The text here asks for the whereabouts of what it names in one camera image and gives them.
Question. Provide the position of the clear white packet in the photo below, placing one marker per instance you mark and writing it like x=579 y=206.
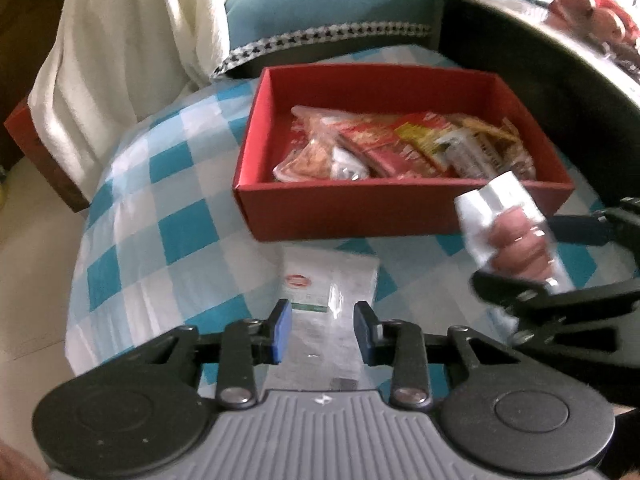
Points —
x=330 y=280

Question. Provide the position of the silver cracker packet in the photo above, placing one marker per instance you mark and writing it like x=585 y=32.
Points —
x=470 y=155

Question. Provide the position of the teal cushion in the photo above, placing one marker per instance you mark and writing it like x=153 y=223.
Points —
x=325 y=5

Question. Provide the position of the blue white checkered tablecloth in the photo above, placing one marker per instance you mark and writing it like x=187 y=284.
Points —
x=165 y=200

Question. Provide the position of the clear bag of brown snacks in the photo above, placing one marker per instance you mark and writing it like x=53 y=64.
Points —
x=310 y=157

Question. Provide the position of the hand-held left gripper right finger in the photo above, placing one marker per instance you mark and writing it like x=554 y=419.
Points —
x=364 y=332

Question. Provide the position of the red snack packet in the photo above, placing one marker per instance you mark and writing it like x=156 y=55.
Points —
x=380 y=145

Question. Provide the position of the red cardboard box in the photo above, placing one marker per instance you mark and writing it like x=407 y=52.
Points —
x=350 y=210

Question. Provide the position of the brown wooden cabinet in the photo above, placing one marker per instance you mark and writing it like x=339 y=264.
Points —
x=25 y=35

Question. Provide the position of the red wooden stool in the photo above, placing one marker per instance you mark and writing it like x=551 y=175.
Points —
x=45 y=160

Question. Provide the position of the black glossy table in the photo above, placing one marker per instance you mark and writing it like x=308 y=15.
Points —
x=525 y=75

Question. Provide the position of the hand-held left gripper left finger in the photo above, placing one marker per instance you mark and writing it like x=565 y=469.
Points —
x=281 y=332

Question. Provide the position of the white sausage packet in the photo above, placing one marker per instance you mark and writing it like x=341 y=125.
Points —
x=520 y=250

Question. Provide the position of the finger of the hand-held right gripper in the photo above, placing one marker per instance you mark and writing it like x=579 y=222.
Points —
x=600 y=230
x=575 y=310

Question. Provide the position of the white cloth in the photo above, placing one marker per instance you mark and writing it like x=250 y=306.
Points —
x=125 y=35

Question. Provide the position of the white wafer packet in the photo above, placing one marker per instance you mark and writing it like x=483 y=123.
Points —
x=347 y=165

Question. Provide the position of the yellow snack packet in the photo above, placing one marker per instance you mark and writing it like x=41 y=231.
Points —
x=415 y=135

